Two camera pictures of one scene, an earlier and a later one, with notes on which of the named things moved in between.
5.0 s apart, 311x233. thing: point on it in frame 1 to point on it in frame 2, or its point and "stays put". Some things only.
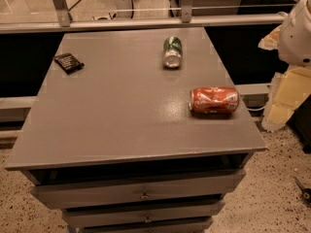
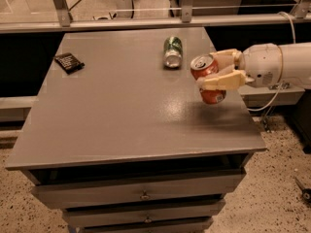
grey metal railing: (65, 23) stays put
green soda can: (172, 53) stays put
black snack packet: (68, 62) stays put
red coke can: (214, 99) to (205, 65)
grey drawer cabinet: (136, 130) stays put
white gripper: (296, 41) to (260, 65)
